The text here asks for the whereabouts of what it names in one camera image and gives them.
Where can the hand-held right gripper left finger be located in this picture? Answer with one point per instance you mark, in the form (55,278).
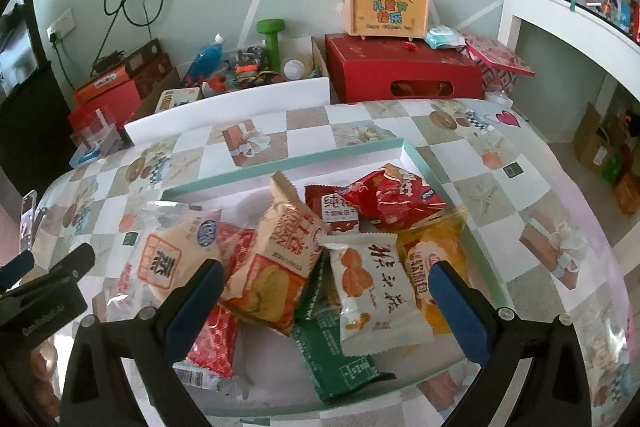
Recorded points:
(195,307)

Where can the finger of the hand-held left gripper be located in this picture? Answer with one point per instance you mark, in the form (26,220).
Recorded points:
(15,269)
(70,262)

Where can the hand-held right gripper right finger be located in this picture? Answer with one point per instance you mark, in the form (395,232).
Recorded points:
(457,307)

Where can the red patterned snack packet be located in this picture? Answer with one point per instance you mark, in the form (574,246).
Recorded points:
(215,337)

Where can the orange label round bread packet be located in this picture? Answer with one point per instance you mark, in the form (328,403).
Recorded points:
(165,257)

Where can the yellow bread packet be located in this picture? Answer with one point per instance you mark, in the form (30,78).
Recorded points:
(425,257)

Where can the white snack packet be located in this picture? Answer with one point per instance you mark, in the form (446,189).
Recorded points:
(370,292)

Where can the beige orange cake roll packet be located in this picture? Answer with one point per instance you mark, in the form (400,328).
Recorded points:
(275,267)

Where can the white tray with teal rim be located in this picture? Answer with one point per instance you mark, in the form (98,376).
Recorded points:
(240,202)

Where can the red crinkly snack packet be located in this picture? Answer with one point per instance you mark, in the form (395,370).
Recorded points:
(395,197)

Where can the dark green snack packet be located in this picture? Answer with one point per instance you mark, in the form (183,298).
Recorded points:
(340,362)

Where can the red biscuit packet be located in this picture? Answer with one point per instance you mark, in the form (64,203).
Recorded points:
(330,212)

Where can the person's left hand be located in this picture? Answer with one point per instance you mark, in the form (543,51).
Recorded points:
(42,372)

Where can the smartphone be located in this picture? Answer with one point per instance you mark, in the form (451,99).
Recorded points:
(28,217)

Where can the checked printed tablecloth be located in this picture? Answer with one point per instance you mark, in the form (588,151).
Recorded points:
(500,217)

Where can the blue tissue packet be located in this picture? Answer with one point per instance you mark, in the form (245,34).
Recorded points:
(85,156)

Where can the clear plastic container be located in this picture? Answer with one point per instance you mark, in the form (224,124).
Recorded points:
(95,132)

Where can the black cabinet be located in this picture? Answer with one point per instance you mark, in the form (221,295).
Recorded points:
(30,127)

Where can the red cardboard box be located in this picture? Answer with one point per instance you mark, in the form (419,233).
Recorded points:
(110,107)

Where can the orange flat box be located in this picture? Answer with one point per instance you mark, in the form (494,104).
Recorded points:
(102,86)

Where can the small printed card box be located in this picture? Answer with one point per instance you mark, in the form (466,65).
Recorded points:
(177,99)

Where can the white chair back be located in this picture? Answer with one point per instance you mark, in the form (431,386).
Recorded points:
(225,109)

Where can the small orange carton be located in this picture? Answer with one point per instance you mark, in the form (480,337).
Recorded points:
(627,194)

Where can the black power adapter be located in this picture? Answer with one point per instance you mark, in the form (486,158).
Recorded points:
(107,61)

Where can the black appliance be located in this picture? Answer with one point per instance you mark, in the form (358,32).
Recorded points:
(17,57)

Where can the plain cardboard box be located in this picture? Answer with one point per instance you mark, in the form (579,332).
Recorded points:
(592,142)

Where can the brown cardboard box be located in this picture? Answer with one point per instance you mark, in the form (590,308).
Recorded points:
(147,57)

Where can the pile of small toys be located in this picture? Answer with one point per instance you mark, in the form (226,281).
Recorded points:
(245,69)

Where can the blue bottle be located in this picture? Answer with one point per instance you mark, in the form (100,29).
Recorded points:
(205,59)

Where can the large red gift box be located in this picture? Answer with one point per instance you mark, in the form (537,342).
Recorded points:
(400,67)

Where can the red patterned gift tin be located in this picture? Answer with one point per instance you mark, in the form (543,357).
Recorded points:
(495,57)

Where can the small white bottle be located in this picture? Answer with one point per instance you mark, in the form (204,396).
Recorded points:
(293,69)

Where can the teal wet wipes pack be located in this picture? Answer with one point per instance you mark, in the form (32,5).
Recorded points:
(445,38)

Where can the green dumbbell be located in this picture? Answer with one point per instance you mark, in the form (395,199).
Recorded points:
(272,44)

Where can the yellow cardboard carry box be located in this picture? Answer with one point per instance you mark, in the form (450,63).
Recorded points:
(385,12)

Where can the white shelf unit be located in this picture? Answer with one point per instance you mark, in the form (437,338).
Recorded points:
(550,7)

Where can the white wall socket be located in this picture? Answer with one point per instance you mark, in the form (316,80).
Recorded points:
(62,27)

